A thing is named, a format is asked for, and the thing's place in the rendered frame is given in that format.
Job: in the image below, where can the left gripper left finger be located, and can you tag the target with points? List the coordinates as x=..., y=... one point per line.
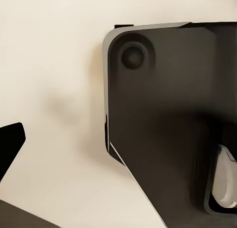
x=12, y=137

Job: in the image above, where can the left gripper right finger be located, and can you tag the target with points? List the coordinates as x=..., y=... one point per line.
x=229, y=138

